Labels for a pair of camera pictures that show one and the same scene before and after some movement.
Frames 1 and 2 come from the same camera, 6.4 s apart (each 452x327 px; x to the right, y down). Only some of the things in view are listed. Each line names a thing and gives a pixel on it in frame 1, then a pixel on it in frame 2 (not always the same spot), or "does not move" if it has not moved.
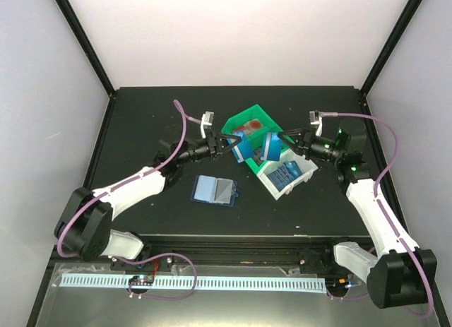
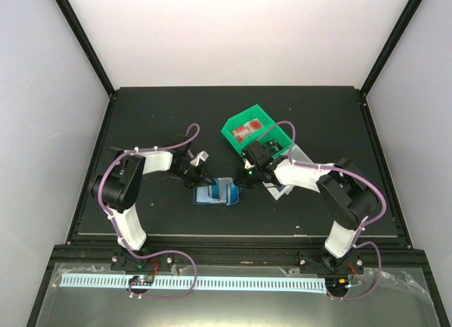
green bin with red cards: (254, 122) does not move
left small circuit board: (143, 280) does not move
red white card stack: (249, 127) does not move
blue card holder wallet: (215, 190) does not move
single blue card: (272, 147) → (215, 189)
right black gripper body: (307, 145) → (251, 179)
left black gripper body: (214, 152) → (192, 176)
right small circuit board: (338, 283) does not move
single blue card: (245, 150) → (232, 194)
